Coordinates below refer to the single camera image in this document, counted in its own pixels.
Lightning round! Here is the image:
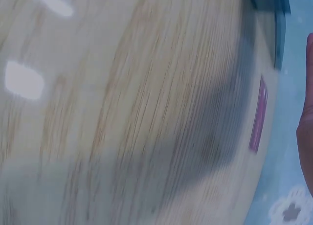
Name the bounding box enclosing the pink rectangular sticker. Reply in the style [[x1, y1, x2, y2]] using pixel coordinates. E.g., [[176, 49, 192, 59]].
[[248, 74, 269, 154]]

